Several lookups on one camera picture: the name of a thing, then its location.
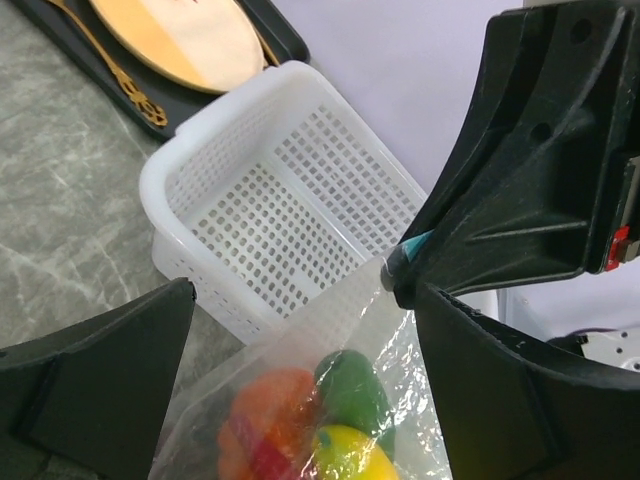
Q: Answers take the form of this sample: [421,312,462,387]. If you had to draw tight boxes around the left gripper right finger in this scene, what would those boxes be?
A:
[414,286,639,479]

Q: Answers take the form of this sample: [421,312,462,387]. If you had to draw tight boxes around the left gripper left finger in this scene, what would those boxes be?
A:
[1,278,195,479]

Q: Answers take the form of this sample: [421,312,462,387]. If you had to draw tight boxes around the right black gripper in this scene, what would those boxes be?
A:
[388,1,639,309]

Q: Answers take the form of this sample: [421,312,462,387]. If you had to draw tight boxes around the clear zip top bag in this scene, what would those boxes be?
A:
[150,236,451,479]

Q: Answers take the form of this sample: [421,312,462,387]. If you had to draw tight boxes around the green chili pepper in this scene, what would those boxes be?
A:
[314,349,396,460]

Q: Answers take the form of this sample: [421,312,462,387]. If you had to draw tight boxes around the banana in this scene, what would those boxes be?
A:
[311,425,400,480]

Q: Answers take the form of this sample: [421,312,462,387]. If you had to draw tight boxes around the orange tangerine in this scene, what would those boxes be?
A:
[217,368,321,479]

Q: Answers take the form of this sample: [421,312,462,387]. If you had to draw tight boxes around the red chili pepper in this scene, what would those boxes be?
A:
[247,438,300,480]

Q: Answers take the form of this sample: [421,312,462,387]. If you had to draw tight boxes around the white plastic basket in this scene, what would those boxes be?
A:
[139,61,426,344]

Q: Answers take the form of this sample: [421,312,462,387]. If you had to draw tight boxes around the gold fork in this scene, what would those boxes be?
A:
[48,0,168,128]

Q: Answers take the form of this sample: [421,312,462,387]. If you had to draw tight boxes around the dark green tray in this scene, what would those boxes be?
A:
[9,0,312,144]

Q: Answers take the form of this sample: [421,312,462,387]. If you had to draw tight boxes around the gold spoon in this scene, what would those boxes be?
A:
[255,30,280,66]

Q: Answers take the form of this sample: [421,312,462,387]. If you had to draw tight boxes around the beige round plate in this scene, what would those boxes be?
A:
[91,0,266,93]

